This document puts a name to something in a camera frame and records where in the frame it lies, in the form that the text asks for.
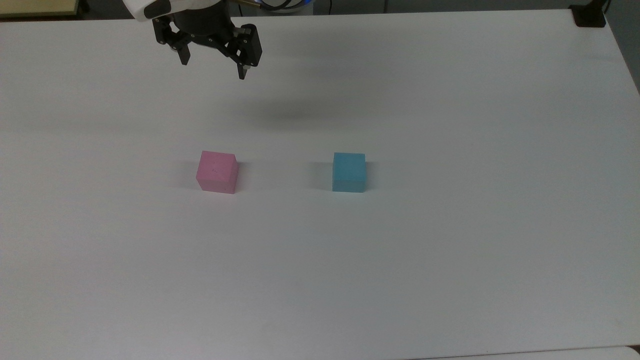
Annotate black table clamp mount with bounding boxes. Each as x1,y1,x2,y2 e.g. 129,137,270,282
569,0,610,28

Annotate yellow wooden board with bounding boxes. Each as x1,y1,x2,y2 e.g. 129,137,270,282
0,0,82,19

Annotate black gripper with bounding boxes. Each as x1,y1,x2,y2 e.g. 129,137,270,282
152,0,263,81

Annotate blue cube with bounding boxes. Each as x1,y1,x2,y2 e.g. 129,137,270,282
332,152,367,193

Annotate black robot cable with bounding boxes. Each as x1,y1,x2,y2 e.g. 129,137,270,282
234,0,315,12

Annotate pink cube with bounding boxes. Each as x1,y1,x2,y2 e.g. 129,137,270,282
195,150,239,195

